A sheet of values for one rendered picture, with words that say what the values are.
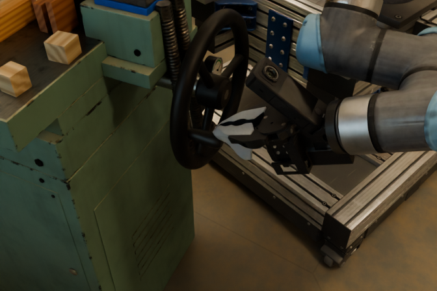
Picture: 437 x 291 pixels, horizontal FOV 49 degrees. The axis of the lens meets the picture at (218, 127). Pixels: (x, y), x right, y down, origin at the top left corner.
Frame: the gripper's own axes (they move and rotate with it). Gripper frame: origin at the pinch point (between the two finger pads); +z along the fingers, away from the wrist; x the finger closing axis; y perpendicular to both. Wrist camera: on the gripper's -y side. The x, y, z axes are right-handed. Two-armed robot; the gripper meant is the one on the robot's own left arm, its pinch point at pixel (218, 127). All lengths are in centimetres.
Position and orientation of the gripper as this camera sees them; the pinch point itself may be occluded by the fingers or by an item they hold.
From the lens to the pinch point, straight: 73.6
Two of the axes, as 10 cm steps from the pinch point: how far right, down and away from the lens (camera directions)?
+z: -7.8, 0.9, 6.2
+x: 4.2, -6.6, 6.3
